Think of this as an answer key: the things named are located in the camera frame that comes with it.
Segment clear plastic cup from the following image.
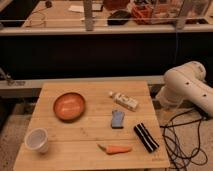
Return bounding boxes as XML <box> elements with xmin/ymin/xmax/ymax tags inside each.
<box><xmin>24</xmin><ymin>128</ymin><xmax>49</xmax><ymax>154</ymax></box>

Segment grey metal post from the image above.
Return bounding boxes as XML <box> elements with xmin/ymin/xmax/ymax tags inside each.
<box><xmin>83</xmin><ymin>0</ymin><xmax>93</xmax><ymax>31</ymax></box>

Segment orange basket on bench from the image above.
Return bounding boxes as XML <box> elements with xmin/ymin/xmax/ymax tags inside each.
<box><xmin>131</xmin><ymin>5</ymin><xmax>152</xmax><ymax>25</ymax></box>

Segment black pouch on bench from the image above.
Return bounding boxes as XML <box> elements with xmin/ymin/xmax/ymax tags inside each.
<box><xmin>107</xmin><ymin>10</ymin><xmax>131</xmax><ymax>26</ymax></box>

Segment black floor cables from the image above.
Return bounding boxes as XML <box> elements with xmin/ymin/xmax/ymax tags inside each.
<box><xmin>159</xmin><ymin>108</ymin><xmax>209</xmax><ymax>171</ymax></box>

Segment white paper on bench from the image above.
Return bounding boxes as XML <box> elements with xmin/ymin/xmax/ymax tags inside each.
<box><xmin>68</xmin><ymin>5</ymin><xmax>84</xmax><ymax>13</ymax></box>

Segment metal clamp at left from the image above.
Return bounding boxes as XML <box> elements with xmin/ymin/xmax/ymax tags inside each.
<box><xmin>0</xmin><ymin>67</ymin><xmax>25</xmax><ymax>86</ymax></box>

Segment orange toy carrot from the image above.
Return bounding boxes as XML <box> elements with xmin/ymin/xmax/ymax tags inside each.
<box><xmin>98</xmin><ymin>145</ymin><xmax>132</xmax><ymax>155</ymax></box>

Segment black white striped block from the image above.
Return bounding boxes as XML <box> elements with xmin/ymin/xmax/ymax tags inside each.
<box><xmin>134</xmin><ymin>123</ymin><xmax>159</xmax><ymax>153</ymax></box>

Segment blue sponge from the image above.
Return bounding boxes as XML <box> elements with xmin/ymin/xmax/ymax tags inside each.
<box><xmin>111</xmin><ymin>110</ymin><xmax>125</xmax><ymax>129</ymax></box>

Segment orange bowl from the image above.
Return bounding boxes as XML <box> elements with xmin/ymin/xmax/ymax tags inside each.
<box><xmin>53</xmin><ymin>92</ymin><xmax>86</xmax><ymax>121</ymax></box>

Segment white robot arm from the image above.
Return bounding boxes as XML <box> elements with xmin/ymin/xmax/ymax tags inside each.
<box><xmin>156</xmin><ymin>61</ymin><xmax>213</xmax><ymax>118</ymax></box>

